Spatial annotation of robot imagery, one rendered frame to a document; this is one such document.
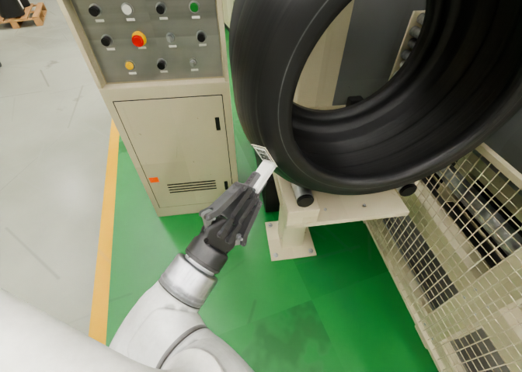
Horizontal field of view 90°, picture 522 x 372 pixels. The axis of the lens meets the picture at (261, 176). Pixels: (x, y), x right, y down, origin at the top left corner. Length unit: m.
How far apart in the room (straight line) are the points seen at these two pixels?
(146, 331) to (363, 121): 0.77
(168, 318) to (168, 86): 0.98
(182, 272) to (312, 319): 1.09
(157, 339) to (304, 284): 1.16
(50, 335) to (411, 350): 1.47
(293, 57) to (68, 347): 0.41
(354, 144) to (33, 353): 0.80
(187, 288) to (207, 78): 0.97
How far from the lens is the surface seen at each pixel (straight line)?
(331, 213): 0.79
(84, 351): 0.32
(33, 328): 0.31
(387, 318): 1.61
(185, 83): 1.25
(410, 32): 1.11
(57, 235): 2.10
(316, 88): 0.92
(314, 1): 0.41
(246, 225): 0.54
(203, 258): 0.48
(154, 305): 0.49
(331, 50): 0.88
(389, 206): 0.87
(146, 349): 0.49
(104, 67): 1.34
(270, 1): 0.42
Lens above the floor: 1.42
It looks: 45 degrees down
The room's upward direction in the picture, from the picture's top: straight up
